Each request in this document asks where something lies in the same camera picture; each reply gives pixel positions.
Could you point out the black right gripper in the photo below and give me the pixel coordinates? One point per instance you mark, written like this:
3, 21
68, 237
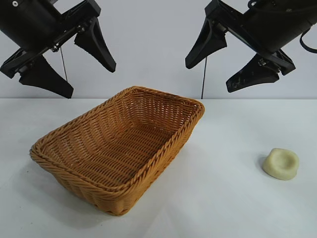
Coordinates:
270, 27

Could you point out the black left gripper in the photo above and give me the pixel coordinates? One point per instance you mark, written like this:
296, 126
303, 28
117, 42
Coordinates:
32, 24

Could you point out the brown woven wicker basket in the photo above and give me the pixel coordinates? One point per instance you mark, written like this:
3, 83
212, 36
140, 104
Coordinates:
111, 148

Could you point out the pale yellow egg yolk pastry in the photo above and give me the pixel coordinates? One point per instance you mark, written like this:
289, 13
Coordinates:
280, 164

